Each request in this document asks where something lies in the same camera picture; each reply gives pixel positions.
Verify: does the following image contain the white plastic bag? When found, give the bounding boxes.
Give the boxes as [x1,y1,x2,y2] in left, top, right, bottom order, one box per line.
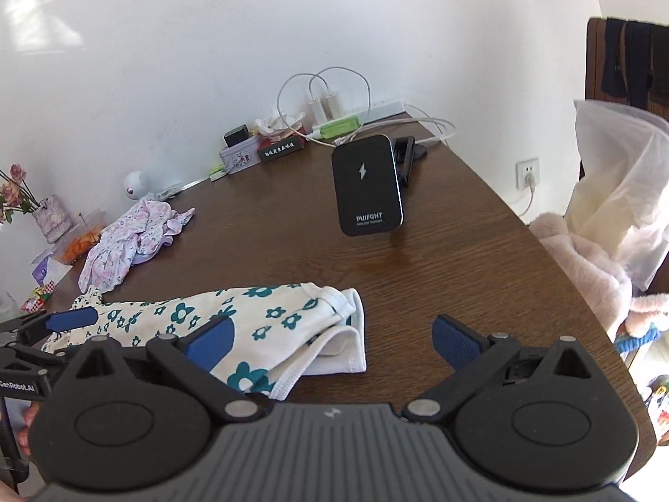
[567,99,669,294]

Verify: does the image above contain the red checkered snack packet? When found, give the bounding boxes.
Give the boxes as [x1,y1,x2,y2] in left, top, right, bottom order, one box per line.
[21,282,56,315]

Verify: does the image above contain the dried rose bouquet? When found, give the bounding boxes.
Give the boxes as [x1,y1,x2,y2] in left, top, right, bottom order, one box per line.
[0,164,40,225]

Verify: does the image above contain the green rectangular box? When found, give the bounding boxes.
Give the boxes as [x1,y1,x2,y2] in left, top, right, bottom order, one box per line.
[314,116,360,139]

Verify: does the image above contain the white wall socket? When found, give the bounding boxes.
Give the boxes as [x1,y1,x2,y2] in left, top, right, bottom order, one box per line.
[516,159,541,192]

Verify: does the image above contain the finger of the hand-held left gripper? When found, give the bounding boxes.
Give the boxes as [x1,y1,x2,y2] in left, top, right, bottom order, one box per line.
[0,344,79,366]
[0,307,100,347]

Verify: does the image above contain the dark blue cloth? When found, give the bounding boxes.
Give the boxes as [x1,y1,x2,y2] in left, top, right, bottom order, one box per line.
[600,18,654,108]

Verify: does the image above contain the black wireless charger stand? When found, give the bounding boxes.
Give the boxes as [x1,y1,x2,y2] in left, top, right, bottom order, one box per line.
[332,134,428,238]

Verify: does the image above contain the white round camera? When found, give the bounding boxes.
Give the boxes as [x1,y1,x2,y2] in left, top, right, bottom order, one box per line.
[123,170,152,200]

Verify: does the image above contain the pink floral garment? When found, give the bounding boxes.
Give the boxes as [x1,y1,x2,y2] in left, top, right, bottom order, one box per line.
[78,200,196,294]

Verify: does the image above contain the white power strip with chargers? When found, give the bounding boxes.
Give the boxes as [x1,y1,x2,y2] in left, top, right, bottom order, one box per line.
[308,66,455,147]

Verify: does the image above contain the grey tin box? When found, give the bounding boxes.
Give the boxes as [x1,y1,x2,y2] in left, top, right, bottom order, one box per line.
[220,136,262,174]

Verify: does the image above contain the white cable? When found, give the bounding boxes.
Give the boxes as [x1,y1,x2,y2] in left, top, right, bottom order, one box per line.
[276,73,335,131]

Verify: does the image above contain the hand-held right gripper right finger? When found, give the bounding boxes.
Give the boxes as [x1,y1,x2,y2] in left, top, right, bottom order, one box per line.
[402,315,618,424]

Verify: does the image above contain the dark label box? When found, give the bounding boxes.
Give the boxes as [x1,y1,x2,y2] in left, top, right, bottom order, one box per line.
[257,138,305,164]

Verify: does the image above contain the wooden chair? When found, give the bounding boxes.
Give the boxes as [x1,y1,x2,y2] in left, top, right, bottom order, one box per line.
[580,17,669,116]

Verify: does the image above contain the clear box of orange fruit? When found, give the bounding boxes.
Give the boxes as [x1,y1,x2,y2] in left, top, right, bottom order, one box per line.
[55,209,105,265]

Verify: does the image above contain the purple tissue pack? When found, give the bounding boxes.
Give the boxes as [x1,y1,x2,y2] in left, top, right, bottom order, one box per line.
[31,251,74,286]

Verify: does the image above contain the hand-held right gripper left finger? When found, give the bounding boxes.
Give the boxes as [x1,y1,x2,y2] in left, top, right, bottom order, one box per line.
[49,316,265,424]

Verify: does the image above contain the crumpled white tissue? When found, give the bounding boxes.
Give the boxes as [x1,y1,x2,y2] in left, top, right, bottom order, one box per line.
[253,112,306,139]

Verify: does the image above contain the knitted cover vase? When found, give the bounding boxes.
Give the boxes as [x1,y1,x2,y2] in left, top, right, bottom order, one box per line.
[32,195,73,244]

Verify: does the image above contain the person's left hand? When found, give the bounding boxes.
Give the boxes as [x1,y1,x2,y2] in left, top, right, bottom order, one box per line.
[17,402,43,448]

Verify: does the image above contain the cream teal floral garment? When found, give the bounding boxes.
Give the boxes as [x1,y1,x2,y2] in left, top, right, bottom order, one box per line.
[42,281,368,401]

